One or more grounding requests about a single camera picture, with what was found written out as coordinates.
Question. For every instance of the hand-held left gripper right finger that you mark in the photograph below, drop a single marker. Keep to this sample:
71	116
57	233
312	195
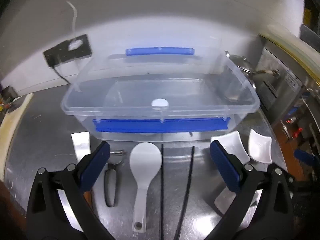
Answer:
225	167

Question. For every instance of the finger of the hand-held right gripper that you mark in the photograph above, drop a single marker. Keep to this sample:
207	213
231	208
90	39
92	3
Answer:
303	155

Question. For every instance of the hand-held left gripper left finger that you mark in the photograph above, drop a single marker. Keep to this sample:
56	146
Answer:
96	165

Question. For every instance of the black chopstick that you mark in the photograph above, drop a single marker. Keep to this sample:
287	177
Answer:
162	192
187	185

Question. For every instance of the white rice paddle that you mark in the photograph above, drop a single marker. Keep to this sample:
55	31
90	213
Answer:
145	160

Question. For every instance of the clear plastic container blue clips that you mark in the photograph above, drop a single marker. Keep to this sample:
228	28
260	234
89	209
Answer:
160	125

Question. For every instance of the white square dish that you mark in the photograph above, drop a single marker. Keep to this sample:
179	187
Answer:
223	201
235	142
260	146

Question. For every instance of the stainless steel kitchen appliance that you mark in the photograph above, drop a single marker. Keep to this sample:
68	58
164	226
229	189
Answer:
275	85

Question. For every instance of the cream plastic board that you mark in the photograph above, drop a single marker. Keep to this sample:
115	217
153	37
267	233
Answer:
12	125

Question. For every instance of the steel pot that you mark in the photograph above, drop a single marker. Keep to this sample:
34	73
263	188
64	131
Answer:
243	63

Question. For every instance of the black wall socket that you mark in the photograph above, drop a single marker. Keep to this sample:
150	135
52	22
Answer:
83	52

